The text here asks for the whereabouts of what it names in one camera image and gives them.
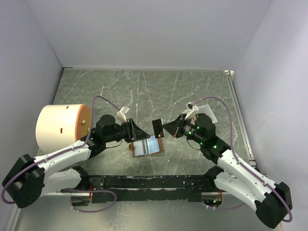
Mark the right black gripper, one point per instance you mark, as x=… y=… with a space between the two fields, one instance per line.
x=174 y=128

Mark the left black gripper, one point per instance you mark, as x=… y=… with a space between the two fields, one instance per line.
x=134 y=132

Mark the black VIP credit card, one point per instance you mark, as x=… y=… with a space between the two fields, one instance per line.
x=158 y=128

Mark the brown leather card holder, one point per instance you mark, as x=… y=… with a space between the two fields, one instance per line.
x=146 y=147

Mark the white card tray box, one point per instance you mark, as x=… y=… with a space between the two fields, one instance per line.
x=204 y=109

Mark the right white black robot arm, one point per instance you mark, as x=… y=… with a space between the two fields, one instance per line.
x=271 y=201

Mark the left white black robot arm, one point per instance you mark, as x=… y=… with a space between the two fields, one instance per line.
x=26 y=180

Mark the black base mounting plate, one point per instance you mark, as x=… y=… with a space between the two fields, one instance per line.
x=193 y=188

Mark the white orange cylinder drum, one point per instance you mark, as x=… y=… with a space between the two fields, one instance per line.
x=59 y=126

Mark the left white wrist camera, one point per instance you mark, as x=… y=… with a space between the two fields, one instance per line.
x=121 y=114

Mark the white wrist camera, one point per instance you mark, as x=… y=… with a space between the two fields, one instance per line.
x=121 y=114
x=192 y=110

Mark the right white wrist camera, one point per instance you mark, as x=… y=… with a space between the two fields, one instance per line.
x=192 y=110

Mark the aluminium front rail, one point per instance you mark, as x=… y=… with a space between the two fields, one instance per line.
x=72 y=190

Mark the aluminium rail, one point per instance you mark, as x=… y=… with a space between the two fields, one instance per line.
x=251 y=158
x=72 y=190

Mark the aluminium right side rail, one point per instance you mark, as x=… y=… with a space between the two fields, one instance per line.
x=251 y=158

